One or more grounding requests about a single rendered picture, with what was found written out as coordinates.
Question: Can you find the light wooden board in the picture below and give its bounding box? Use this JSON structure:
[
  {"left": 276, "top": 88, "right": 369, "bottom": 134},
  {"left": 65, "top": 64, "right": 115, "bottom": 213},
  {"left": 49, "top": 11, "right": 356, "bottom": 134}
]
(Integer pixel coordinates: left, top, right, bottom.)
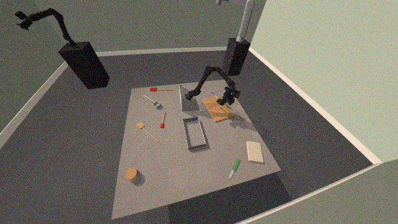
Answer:
[{"left": 202, "top": 96, "right": 234, "bottom": 122}]

